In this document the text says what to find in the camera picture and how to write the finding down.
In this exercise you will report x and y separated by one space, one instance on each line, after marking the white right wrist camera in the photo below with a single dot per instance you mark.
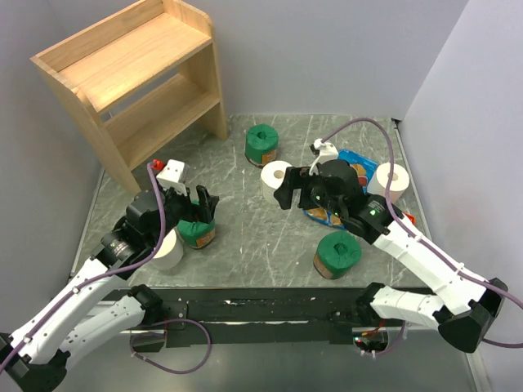
323 152

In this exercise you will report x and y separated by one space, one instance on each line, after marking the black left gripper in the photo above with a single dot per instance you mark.
194 211

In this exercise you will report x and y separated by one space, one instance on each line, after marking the wooden two-tier shelf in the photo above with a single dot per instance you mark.
136 79

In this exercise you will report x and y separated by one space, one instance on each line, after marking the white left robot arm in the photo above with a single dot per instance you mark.
38 355

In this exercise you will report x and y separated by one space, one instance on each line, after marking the blue Lays chips bag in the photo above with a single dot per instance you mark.
364 168

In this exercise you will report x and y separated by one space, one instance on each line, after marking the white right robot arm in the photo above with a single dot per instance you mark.
462 306

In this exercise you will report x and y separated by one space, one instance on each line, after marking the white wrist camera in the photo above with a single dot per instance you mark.
323 152
173 175

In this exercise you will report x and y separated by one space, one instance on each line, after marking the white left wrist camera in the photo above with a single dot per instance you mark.
173 175

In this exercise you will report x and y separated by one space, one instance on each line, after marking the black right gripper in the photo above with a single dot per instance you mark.
294 180

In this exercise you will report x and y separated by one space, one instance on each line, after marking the orange tool package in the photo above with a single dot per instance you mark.
410 217

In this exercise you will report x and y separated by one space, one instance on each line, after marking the green roll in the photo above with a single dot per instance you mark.
197 234
261 145
335 254

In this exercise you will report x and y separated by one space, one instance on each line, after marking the white roll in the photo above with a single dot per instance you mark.
272 176
170 253
399 181

